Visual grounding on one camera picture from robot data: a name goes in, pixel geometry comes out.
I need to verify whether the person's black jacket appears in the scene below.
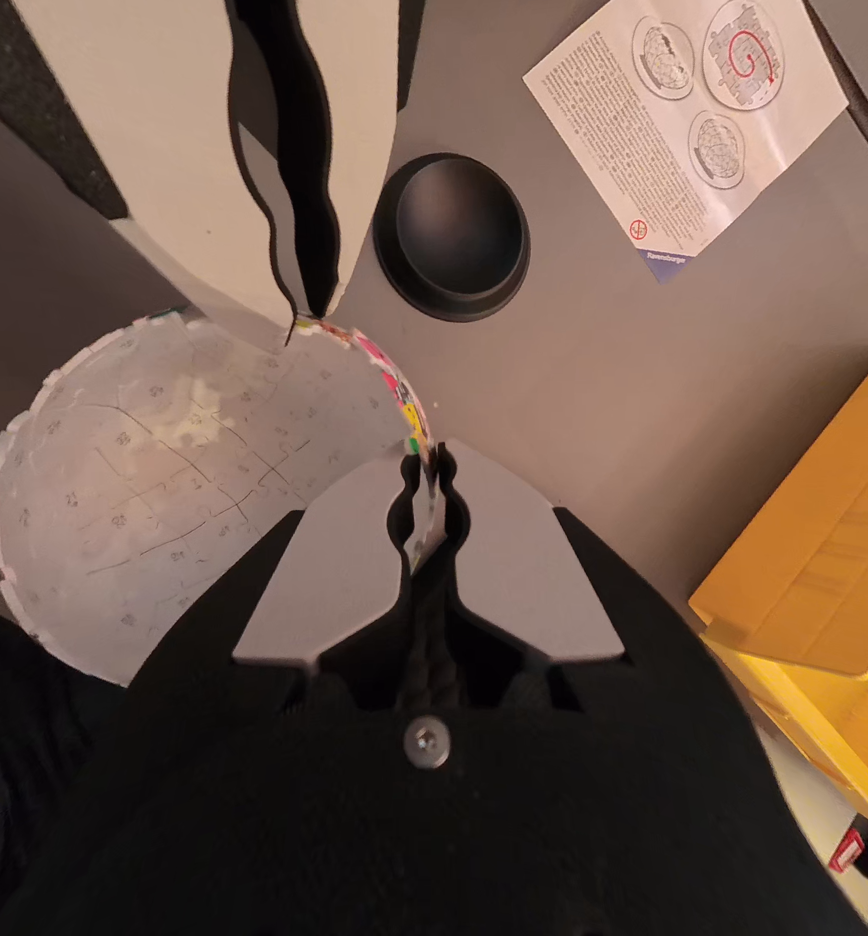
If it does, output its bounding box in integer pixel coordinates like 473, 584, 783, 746
0, 596, 138, 936

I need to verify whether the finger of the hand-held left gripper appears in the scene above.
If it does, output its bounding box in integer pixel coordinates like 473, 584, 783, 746
16, 0, 297, 348
276, 0, 401, 320

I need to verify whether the yellow plastic bin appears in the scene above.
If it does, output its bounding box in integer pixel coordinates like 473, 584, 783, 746
688, 344, 868, 842

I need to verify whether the colourful puzzle ball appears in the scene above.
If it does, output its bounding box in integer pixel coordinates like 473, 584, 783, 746
0, 311, 436, 690

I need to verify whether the black ball stand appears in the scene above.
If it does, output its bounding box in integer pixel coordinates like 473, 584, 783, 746
372, 151, 532, 323

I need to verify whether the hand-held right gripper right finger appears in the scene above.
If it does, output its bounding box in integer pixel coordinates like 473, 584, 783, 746
434, 440, 627, 666

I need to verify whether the folded instruction leaflet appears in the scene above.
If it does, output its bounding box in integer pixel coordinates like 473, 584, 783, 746
522, 0, 852, 285

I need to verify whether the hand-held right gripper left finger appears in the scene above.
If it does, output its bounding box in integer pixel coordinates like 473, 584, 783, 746
231, 448, 424, 668

